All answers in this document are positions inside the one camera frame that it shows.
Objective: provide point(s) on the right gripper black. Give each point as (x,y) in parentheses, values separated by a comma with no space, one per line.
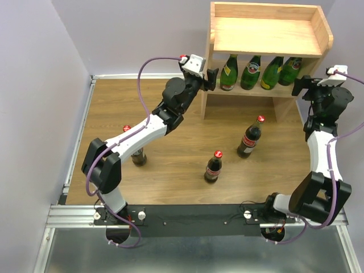
(305,82)

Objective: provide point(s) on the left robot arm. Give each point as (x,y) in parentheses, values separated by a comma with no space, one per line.
(103,161)

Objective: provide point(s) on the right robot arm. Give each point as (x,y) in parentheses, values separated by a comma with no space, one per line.
(323,193)

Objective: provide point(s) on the green bottle red-blue label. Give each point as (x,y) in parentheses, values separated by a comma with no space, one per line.
(290,71)

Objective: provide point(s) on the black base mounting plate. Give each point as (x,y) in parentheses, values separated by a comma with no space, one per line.
(248,219)

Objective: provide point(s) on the cola bottle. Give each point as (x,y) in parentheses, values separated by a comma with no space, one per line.
(139,158)
(213,167)
(250,138)

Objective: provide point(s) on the green bottle yellow label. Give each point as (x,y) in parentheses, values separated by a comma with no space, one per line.
(272,73)

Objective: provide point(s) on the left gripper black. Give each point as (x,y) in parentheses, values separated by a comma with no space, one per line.
(205,85)

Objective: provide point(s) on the cola bottle front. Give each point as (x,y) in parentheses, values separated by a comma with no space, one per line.
(213,167)

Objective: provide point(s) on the wooden two-tier shelf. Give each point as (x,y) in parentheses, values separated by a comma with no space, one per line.
(268,29)

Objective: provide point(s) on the aluminium frame rail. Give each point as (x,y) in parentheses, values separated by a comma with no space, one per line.
(175,175)

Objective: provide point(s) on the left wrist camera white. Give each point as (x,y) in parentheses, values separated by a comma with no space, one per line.
(194,64)

